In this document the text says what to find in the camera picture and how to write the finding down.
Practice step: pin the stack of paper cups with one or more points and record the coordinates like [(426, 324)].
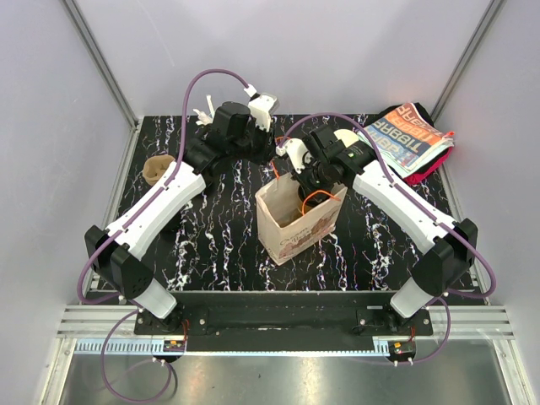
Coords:
[(346, 137)]

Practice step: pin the left aluminium corner post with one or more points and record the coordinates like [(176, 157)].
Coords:
[(86, 35)]

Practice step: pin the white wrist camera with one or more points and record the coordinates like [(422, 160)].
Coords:
[(261, 106), (298, 154)]

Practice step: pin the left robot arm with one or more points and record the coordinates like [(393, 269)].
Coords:
[(235, 132)]

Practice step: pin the brown paper takeout bag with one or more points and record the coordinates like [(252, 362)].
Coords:
[(283, 232)]

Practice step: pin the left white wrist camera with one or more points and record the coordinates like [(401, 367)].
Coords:
[(261, 106)]

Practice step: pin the single brown paper cup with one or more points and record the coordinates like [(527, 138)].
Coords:
[(310, 201)]

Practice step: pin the aluminium frame rail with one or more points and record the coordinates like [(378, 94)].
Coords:
[(287, 331)]

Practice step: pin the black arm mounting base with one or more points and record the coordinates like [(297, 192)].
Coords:
[(367, 312)]

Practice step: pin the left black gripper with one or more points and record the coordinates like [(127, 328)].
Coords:
[(268, 143)]

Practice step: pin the right aluminium corner post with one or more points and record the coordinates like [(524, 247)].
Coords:
[(490, 14)]

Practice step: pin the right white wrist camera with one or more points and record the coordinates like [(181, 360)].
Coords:
[(298, 154)]

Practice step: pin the aluminium corner post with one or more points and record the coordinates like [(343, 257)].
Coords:
[(86, 35), (490, 14)]

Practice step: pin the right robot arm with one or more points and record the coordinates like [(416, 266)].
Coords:
[(327, 157)]

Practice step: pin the cardboard cup carrier stack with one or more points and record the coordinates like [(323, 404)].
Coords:
[(155, 166)]

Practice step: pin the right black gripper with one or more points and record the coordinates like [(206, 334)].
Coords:
[(300, 178)]

